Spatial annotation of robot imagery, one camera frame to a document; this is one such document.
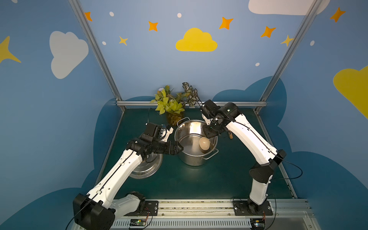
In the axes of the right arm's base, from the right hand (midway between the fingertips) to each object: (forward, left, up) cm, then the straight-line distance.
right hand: (211, 132), depth 76 cm
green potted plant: (+21, +25, -1) cm, 32 cm away
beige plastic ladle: (+6, +1, -22) cm, 22 cm away
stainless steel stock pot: (+7, +13, -12) cm, 18 cm away
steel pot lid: (-12, +37, -25) cm, 46 cm away
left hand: (-7, +18, -4) cm, 20 cm away
